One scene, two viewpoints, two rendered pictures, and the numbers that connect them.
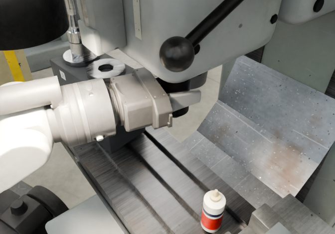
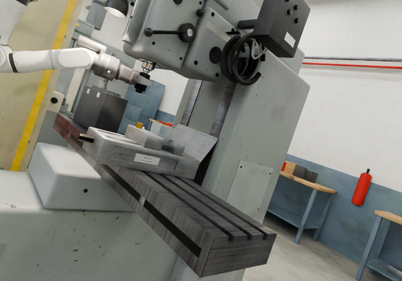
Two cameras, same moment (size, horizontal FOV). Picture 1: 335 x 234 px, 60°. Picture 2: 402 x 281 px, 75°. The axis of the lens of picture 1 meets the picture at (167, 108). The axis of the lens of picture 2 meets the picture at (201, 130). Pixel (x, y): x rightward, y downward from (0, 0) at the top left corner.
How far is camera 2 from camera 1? 0.81 m
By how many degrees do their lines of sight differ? 38
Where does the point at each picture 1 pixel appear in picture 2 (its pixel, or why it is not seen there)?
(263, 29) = (176, 59)
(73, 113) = (105, 57)
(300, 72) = (201, 127)
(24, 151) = (85, 54)
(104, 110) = (116, 63)
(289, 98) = (194, 138)
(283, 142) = not seen: hidden behind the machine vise
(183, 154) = not seen: hidden behind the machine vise
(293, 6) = (188, 59)
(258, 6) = (175, 49)
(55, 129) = (96, 59)
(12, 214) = not seen: outside the picture
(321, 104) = (206, 139)
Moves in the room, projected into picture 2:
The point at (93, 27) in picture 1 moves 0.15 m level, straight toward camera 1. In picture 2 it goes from (127, 31) to (130, 20)
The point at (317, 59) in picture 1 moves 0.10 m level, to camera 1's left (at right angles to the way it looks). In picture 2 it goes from (208, 119) to (188, 112)
